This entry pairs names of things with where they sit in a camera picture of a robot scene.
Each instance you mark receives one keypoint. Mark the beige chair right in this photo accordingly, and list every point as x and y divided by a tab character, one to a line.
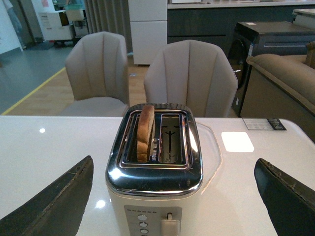
195	74

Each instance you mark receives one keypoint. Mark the beige chair left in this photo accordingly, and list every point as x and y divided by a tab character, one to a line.
97	69

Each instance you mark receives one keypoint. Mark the slice of brown bread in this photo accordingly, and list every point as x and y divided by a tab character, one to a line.
144	131

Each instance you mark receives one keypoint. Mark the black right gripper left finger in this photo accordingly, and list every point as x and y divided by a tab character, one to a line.
58	209

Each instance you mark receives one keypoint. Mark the dark kitchen counter cabinet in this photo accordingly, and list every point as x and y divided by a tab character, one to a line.
215	24

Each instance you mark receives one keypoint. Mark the white cart with boxes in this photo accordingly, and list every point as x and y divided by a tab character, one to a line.
68	23

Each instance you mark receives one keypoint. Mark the beige chair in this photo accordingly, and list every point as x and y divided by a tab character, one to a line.
97	69
195	74

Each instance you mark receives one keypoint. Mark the beige sofa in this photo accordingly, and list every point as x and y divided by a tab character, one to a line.
282	87

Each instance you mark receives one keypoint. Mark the black label sticker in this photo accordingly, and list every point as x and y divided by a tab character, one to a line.
264	124

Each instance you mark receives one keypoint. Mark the white silver toaster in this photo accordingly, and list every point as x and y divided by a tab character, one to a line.
160	197

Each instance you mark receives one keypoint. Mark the white pillar cabinet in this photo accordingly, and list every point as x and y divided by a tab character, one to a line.
148	22

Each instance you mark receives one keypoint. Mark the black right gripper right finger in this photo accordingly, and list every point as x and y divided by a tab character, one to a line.
290	203

